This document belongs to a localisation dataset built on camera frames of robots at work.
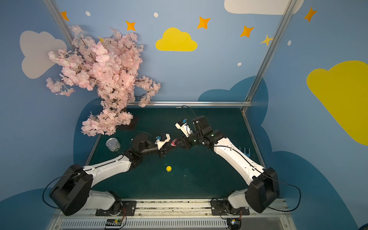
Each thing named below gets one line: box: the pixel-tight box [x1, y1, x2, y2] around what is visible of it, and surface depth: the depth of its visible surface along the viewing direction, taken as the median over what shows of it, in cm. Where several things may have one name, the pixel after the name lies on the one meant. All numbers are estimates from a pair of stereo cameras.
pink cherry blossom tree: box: [46, 25, 161, 137], surface depth 75 cm
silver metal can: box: [105, 137, 121, 152], surface depth 95 cm
